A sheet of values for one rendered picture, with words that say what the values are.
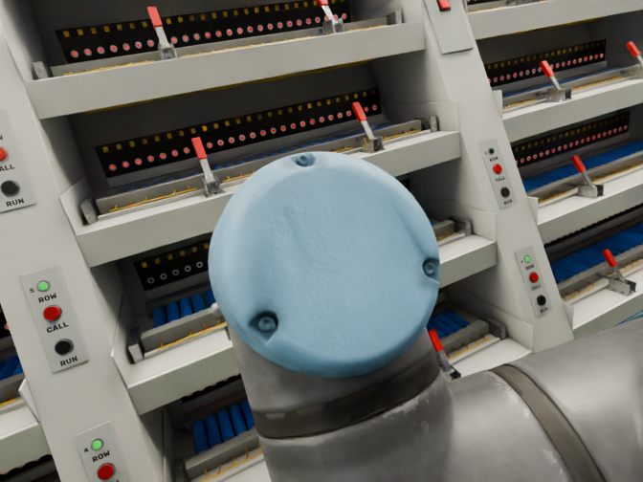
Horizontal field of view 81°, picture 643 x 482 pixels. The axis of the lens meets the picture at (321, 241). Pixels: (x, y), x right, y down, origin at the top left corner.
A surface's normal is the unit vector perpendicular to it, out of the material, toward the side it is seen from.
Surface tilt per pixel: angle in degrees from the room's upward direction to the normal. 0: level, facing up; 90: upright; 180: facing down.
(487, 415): 26
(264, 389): 83
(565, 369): 16
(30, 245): 90
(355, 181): 79
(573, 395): 33
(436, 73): 90
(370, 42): 112
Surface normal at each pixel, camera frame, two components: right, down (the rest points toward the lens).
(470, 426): -0.29, -0.83
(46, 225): 0.29, -0.09
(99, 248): 0.39, 0.27
